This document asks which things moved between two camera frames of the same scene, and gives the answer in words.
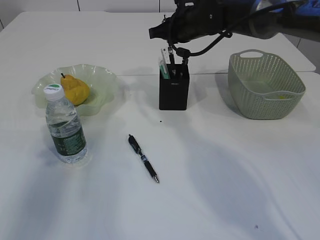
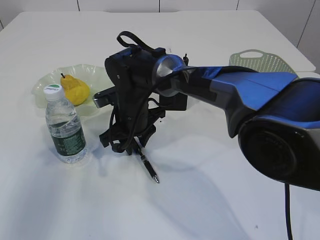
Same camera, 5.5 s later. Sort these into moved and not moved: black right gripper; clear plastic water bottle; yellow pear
Moved: black right gripper
Not moved: clear plastic water bottle; yellow pear
